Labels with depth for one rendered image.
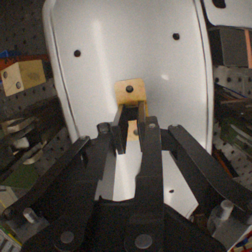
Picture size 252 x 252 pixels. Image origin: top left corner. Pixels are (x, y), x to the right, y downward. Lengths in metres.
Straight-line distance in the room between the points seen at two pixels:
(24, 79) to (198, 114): 0.23
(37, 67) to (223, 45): 0.26
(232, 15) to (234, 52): 0.06
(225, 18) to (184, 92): 0.13
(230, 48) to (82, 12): 0.22
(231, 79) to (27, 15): 0.77
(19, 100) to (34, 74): 0.50
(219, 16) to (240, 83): 0.41
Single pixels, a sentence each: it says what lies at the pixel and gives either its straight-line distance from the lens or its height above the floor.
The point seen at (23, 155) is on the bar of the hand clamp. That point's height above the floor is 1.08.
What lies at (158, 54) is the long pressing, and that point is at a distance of 0.21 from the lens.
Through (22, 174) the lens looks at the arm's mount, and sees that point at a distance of 0.78.
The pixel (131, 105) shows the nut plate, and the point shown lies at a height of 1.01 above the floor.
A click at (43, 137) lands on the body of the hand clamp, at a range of 0.24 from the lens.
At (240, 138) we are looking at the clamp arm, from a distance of 0.25.
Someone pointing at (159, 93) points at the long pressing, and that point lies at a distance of 0.22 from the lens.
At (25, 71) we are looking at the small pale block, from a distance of 0.20.
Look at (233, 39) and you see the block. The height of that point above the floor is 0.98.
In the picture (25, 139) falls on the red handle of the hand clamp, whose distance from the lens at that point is 0.22.
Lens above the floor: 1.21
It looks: 67 degrees down
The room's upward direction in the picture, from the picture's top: 168 degrees counter-clockwise
